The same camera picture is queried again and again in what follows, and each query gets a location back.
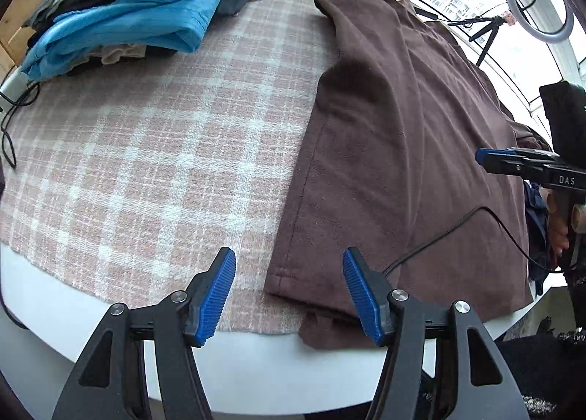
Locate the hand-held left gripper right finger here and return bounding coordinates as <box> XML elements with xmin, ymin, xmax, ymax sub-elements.
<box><xmin>342</xmin><ymin>246</ymin><xmax>532</xmax><ymax>420</ymax></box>

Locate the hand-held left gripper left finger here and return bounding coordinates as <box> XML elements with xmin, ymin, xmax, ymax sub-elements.
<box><xmin>52</xmin><ymin>247</ymin><xmax>237</xmax><ymax>420</ymax></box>

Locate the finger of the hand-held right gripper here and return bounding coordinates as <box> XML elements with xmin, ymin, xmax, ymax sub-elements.
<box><xmin>475</xmin><ymin>147</ymin><xmax>557</xmax><ymax>173</ymax></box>

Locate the brown sweater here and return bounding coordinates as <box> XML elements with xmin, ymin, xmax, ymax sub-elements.
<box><xmin>264</xmin><ymin>0</ymin><xmax>552</xmax><ymax>351</ymax></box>

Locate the stack of folded clothes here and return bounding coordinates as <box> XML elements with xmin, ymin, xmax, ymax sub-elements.
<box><xmin>21</xmin><ymin>0</ymin><xmax>258</xmax><ymax>82</ymax></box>

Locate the person's right hand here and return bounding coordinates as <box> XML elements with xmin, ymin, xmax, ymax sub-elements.
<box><xmin>546</xmin><ymin>191</ymin><xmax>568</xmax><ymax>256</ymax></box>

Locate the dark blue garment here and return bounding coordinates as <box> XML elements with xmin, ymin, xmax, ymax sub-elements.
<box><xmin>524</xmin><ymin>182</ymin><xmax>551</xmax><ymax>284</ymax></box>

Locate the black tripod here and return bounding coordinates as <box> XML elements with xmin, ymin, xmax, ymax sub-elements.
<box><xmin>448</xmin><ymin>12</ymin><xmax>509</xmax><ymax>68</ymax></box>

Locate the pink plaid blanket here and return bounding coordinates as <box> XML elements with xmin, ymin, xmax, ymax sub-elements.
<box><xmin>0</xmin><ymin>0</ymin><xmax>367</xmax><ymax>336</ymax></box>

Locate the person's black knit sweater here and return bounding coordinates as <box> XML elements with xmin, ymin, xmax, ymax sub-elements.
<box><xmin>499</xmin><ymin>328</ymin><xmax>586</xmax><ymax>420</ymax></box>

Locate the beige folded garment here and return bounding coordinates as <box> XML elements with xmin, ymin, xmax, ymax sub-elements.
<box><xmin>85</xmin><ymin>42</ymin><xmax>147</xmax><ymax>66</ymax></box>

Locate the white extension socket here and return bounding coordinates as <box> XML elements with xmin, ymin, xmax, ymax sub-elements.
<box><xmin>0</xmin><ymin>72</ymin><xmax>29</xmax><ymax>106</ymax></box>

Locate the pine plank board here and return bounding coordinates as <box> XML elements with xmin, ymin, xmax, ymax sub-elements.
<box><xmin>0</xmin><ymin>0</ymin><xmax>99</xmax><ymax>68</ymax></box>

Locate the white window frame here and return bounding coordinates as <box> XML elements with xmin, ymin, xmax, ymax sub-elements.
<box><xmin>398</xmin><ymin>0</ymin><xmax>586</xmax><ymax>118</ymax></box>

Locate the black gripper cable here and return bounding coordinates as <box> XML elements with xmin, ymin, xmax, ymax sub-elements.
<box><xmin>382</xmin><ymin>206</ymin><xmax>565</xmax><ymax>277</ymax></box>

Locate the white ring light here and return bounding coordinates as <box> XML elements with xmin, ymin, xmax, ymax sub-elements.
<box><xmin>502</xmin><ymin>0</ymin><xmax>574</xmax><ymax>44</ymax></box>

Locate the black power cable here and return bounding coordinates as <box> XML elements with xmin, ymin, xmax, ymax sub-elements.
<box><xmin>0</xmin><ymin>81</ymin><xmax>42</xmax><ymax>170</ymax></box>

